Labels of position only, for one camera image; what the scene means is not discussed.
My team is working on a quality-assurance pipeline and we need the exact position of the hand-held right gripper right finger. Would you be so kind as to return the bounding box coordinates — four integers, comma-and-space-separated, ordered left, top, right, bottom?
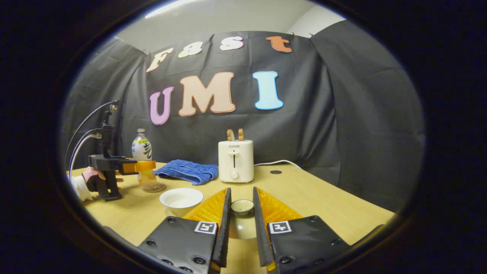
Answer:
253, 186, 352, 274

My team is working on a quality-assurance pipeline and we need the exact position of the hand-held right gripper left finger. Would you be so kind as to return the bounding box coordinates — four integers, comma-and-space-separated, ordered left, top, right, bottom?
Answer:
137, 187, 232, 274

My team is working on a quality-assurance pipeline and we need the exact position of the clear water bottle yellow label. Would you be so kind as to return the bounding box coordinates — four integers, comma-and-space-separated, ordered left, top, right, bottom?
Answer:
132, 129, 158, 191

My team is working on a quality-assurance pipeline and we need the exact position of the white teacup lid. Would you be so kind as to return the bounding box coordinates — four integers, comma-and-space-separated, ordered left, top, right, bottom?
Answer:
228, 199, 258, 241

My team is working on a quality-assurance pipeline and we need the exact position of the round cork coaster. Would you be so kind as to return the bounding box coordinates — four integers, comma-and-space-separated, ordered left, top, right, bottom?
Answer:
141, 182, 167, 193

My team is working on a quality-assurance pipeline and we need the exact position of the white teacup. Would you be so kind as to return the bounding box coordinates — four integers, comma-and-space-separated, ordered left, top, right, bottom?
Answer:
159, 188, 204, 217

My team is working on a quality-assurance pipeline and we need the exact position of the blue towel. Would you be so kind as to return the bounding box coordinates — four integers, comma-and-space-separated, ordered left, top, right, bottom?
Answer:
154, 159, 219, 186

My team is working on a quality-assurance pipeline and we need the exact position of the white toaster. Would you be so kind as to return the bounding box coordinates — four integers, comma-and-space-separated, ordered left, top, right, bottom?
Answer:
218, 140, 254, 183

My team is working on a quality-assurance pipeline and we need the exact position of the black backdrop cloth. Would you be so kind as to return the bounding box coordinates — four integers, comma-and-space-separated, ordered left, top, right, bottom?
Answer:
61, 20, 426, 212

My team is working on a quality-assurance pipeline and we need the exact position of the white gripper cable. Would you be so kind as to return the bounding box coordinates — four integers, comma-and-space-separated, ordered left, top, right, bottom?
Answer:
68, 129, 104, 180

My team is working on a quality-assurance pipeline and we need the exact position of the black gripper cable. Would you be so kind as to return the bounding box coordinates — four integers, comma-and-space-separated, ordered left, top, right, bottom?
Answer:
64, 99, 119, 169

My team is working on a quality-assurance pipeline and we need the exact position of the white toaster power cable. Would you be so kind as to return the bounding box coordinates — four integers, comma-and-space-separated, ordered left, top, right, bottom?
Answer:
254, 159, 302, 169

